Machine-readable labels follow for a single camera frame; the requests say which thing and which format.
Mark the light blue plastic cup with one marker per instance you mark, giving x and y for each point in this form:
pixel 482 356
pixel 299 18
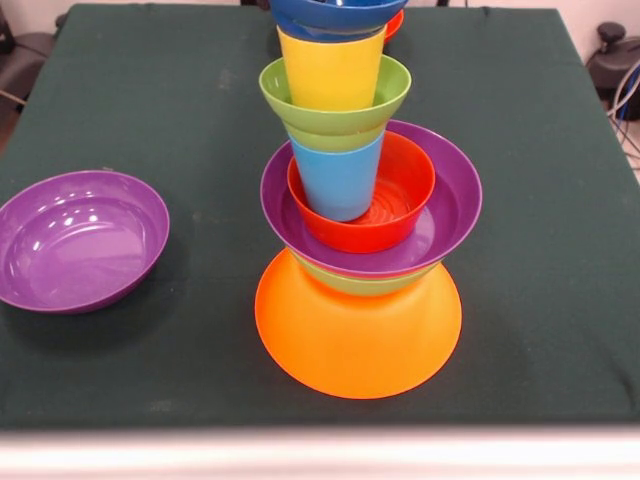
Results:
pixel 340 185

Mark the large green plastic bowl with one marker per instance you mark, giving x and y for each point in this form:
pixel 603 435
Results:
pixel 360 286

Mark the small red plastic bowl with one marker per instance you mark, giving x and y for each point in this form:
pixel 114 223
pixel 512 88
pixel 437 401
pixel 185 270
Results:
pixel 400 215

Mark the large orange plastic bowl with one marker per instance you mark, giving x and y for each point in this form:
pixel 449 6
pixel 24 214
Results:
pixel 355 345

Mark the purple plastic bowl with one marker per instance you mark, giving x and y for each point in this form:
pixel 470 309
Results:
pixel 80 240
pixel 455 200

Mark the small green plastic bowl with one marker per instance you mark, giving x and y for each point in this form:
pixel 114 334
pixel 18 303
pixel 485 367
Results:
pixel 395 95

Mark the yellow plastic cup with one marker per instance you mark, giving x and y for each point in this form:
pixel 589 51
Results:
pixel 330 70

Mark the blue plastic bowl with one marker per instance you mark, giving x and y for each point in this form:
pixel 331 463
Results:
pixel 310 15

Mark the large red plastic bowl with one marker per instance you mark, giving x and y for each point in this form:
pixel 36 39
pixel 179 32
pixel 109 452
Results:
pixel 394 25

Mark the dark green tablecloth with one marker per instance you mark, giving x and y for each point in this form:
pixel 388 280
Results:
pixel 525 250

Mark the dark grey stand base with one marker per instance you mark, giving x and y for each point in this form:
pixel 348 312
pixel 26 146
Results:
pixel 612 55
pixel 30 55

